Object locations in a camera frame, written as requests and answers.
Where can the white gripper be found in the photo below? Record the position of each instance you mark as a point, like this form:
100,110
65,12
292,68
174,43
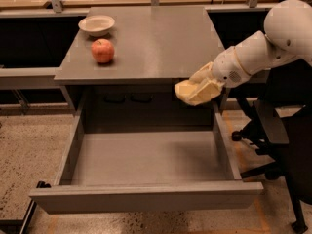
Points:
226,66

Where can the yellow sponge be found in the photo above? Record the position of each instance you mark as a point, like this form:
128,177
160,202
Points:
184,90

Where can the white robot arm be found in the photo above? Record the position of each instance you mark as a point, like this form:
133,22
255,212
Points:
287,36

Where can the grey cabinet with top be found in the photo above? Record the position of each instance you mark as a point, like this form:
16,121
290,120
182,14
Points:
155,48

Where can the grey open top drawer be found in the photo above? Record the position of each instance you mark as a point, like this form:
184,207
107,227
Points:
135,157

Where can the black office chair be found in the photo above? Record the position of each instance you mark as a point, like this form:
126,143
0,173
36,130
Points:
281,127

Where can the red apple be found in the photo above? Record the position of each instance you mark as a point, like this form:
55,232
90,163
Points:
102,51

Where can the white ceramic bowl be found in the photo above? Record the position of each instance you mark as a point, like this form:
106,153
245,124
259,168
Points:
96,25

